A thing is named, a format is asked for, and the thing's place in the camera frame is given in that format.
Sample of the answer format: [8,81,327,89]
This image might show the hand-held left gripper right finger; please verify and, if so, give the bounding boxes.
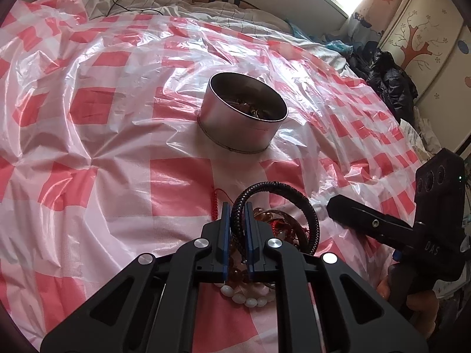
[245,204,429,353]

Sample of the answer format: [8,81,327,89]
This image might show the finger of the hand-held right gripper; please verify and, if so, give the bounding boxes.
[327,194,416,245]

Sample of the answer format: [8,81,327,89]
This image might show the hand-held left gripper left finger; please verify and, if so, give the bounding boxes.
[40,204,232,353]

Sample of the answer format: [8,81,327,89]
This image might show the amber bead bracelet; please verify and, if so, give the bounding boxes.
[253,208,299,244]

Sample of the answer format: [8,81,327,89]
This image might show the black braided bracelet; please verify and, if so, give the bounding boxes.
[230,182,320,256]

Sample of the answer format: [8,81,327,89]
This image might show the white bead bracelet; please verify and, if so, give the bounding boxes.
[220,282,275,309]

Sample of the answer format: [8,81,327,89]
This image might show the round metal tin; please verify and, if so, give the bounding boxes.
[198,73,288,153]

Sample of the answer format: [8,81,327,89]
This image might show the person's right hand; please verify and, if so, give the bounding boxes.
[377,274,441,339]

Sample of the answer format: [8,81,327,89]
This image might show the crumpled white papers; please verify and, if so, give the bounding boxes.
[401,106,442,159]

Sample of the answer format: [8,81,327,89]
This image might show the black puffer jacket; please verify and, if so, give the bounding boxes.
[349,42,420,118]

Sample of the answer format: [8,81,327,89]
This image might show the red checkered plastic sheet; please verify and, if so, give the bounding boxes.
[0,0,424,353]

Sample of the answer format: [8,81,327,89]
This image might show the wardrobe with tree print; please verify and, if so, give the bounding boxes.
[379,0,471,155]

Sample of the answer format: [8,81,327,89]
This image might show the blue plastic bag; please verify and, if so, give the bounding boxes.
[287,22,354,56]

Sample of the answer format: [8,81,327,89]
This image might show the white striped bedsheet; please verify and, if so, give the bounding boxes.
[70,0,354,70]

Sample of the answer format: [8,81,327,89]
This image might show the red string bracelet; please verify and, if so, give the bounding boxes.
[211,187,231,222]

